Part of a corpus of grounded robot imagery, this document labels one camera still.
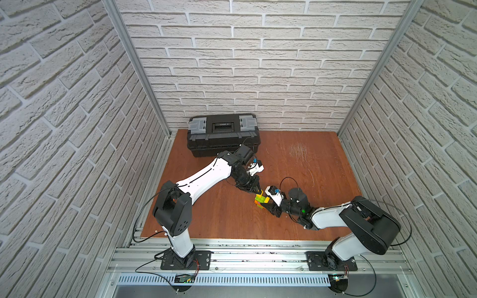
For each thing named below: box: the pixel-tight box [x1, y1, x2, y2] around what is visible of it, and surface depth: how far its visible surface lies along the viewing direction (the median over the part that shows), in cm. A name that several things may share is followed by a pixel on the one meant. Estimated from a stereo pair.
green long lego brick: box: [254, 195, 266, 204], surface depth 86 cm
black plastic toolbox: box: [186, 113, 261, 158], surface depth 100 cm
